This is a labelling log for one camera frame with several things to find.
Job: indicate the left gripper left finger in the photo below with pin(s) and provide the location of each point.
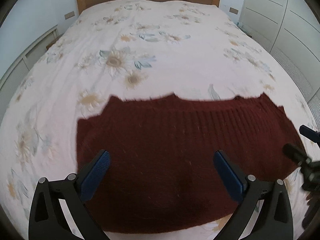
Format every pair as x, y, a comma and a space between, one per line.
47, 221

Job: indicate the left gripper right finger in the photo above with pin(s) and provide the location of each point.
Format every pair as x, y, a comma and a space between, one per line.
275, 218

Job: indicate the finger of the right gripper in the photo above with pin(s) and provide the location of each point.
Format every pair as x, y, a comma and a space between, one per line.
309, 133
295, 154

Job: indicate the dark red knit sweater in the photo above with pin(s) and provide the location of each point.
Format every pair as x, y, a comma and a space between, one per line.
162, 177

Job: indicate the white wardrobe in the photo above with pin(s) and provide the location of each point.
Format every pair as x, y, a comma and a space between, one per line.
289, 31

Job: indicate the white radiator cover panel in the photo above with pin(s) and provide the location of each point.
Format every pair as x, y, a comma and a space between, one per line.
25, 57

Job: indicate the left wooden nightstand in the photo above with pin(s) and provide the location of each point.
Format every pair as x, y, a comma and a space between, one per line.
53, 42

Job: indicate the floral white bed duvet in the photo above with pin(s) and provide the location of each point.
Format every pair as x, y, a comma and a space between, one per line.
134, 49

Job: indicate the right wall switch plate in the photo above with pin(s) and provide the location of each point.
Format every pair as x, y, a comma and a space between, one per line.
233, 10

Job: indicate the wall switch plate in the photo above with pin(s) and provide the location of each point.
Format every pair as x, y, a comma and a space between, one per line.
69, 15
233, 10

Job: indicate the left wall switch plate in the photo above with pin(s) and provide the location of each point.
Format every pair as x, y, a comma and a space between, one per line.
69, 15

